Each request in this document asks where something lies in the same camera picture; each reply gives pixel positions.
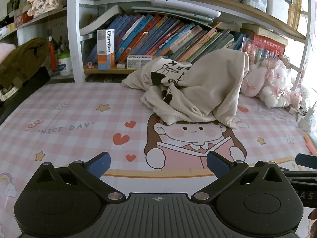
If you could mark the small white carton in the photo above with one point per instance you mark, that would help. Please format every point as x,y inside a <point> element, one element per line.
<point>121,66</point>

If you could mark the white wooden bookshelf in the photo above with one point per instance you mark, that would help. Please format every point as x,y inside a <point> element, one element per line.
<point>73,29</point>

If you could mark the wicker basket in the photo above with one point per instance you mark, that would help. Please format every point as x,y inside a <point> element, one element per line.
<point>294,5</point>

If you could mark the pink white plush rabbit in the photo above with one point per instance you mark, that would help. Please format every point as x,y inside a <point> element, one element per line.
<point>272,84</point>

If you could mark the red tassel charm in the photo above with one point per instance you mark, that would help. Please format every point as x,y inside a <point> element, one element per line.
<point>51,47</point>

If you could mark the white storage box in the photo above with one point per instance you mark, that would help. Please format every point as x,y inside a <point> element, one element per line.
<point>277,2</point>

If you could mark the cream printed t-shirt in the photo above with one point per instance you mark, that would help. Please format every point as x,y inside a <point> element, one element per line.
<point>198,84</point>

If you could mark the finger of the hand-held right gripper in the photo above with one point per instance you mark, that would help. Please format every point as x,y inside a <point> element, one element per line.
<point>302,174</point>
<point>307,159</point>

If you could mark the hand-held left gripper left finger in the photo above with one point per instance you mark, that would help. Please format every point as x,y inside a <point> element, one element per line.
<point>99,164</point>

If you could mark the white orange blue carton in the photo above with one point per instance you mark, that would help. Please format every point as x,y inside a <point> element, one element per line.
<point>105,44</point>

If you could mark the row of colourful books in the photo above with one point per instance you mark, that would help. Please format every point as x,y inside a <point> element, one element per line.
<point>173,37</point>

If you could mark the white jar green lid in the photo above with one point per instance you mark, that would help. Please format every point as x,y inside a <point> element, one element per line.
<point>65,65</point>

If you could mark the pink fluffy cushion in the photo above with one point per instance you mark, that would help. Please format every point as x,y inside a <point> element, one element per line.
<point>6,52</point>

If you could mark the red patterned book set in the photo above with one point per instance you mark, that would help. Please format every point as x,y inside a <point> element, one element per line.
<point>267,45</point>

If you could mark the orange highlighter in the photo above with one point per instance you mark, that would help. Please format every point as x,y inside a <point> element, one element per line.
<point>311,145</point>

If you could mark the grey tablet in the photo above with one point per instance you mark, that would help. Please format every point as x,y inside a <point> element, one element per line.
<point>168,13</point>

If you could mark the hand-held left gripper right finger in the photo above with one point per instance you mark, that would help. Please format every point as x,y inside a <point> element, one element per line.
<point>218,164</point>

